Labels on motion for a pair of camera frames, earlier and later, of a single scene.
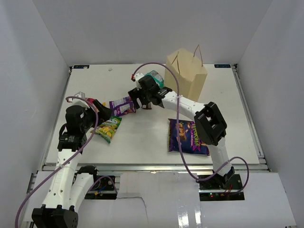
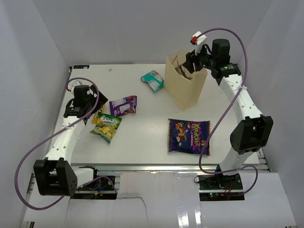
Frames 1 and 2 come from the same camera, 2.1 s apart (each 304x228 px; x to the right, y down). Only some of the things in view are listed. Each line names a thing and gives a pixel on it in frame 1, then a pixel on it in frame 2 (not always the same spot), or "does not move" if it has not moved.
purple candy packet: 122,106 does not move
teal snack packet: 157,78 does not move
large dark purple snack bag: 189,140 does not move
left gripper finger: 104,113 → 102,99
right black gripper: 135,94 → 191,58
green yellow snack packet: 107,129 does not move
